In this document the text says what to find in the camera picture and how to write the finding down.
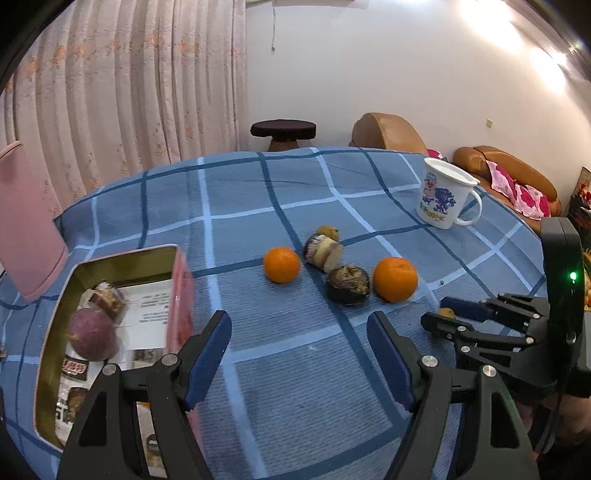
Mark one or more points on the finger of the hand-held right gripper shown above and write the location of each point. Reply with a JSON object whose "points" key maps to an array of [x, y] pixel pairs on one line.
{"points": [[443, 325], [466, 308]]}

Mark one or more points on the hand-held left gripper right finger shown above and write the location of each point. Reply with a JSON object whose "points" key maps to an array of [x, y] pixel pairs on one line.
{"points": [[391, 364]]}

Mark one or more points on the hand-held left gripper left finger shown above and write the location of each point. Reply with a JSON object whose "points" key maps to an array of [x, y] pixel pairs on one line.
{"points": [[208, 357]]}

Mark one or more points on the small brown fruit piece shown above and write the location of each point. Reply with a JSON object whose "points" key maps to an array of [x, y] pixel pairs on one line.
{"points": [[446, 313]]}

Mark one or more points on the red metal tin box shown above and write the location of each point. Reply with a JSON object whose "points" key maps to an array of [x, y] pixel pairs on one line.
{"points": [[181, 295]]}

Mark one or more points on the person's right forearm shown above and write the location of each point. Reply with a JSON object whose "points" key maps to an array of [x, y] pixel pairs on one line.
{"points": [[575, 424]]}

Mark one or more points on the orange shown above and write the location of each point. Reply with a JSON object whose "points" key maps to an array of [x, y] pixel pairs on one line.
{"points": [[281, 264], [395, 279]]}

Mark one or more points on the white paper leaflet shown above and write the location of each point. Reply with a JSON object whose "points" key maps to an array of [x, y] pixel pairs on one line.
{"points": [[147, 314]]}

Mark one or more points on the dark round pastry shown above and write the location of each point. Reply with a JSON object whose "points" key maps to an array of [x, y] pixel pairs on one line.
{"points": [[347, 285]]}

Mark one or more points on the pink floral cloth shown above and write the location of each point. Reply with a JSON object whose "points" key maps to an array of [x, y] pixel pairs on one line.
{"points": [[521, 194]]}

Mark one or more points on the white printed mug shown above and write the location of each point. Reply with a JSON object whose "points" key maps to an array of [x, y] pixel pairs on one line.
{"points": [[438, 198]]}

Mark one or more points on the purple round fruit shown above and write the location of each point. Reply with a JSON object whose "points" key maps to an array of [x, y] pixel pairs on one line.
{"points": [[92, 334]]}

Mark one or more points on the brown leather sofa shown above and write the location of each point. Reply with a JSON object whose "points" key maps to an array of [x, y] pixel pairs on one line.
{"points": [[517, 173]]}

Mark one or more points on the dark red label packet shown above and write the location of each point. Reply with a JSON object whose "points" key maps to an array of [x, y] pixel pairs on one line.
{"points": [[74, 368]]}

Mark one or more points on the blue checked tablecloth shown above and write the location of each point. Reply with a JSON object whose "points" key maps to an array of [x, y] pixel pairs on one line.
{"points": [[286, 194]]}

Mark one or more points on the brown leather armchair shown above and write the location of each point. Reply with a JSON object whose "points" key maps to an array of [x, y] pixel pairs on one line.
{"points": [[385, 133]]}

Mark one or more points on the dark round stool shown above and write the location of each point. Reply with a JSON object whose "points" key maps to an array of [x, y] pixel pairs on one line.
{"points": [[283, 130]]}

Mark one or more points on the pink floral curtain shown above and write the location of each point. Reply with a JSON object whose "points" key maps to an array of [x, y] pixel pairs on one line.
{"points": [[124, 83]]}

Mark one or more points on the colourful wall picture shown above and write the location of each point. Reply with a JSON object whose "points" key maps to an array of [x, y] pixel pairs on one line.
{"points": [[582, 194]]}

